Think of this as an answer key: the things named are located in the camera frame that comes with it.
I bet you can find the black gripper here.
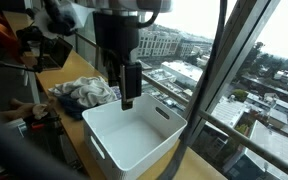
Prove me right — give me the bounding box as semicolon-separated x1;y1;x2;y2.
93;12;142;110

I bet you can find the purple patterned cloth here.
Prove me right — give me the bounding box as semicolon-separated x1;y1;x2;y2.
110;86;122;100

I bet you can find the white terry towel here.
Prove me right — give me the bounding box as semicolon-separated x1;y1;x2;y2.
48;76;117;108

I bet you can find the dark blue garment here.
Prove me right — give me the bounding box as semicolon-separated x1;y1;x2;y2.
57;94;86;120

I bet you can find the white plastic laundry basket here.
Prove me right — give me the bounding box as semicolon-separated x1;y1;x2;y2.
82;94;187;180

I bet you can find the black laptop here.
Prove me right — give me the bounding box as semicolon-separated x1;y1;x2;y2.
42;37;73;71

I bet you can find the red black clamp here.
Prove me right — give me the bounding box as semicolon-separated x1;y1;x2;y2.
30;115;63;135

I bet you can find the metal window railing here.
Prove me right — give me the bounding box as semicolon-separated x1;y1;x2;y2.
73;31;288;179

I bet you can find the orange chair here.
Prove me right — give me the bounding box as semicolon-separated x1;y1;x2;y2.
0;13;20;59

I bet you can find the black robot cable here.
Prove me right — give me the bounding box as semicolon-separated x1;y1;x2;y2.
157;0;228;180

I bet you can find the black camera on stand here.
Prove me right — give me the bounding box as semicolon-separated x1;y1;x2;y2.
16;26;55;73

